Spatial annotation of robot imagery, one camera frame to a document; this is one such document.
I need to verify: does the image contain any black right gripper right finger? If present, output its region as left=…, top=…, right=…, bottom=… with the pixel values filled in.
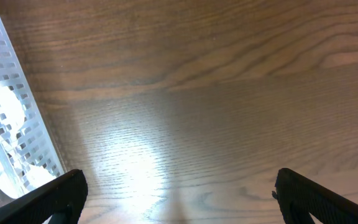
left=272, top=168, right=358, bottom=224

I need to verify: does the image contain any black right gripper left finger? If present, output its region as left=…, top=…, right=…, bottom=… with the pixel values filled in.
left=0, top=169, right=88, bottom=224

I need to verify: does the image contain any white plastic spoon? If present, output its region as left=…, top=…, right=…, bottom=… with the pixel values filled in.
left=24, top=165, right=55, bottom=191
left=0, top=86, right=25, bottom=137

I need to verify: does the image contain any clear plastic basket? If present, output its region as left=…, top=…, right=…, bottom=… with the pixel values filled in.
left=0, top=18, right=65, bottom=207

